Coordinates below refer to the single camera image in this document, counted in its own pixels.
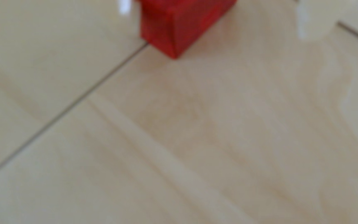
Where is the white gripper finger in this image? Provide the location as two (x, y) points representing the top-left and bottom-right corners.
(118, 0), (132, 15)
(295, 0), (352, 41)

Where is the red block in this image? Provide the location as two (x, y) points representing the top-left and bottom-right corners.
(139, 0), (238, 60)

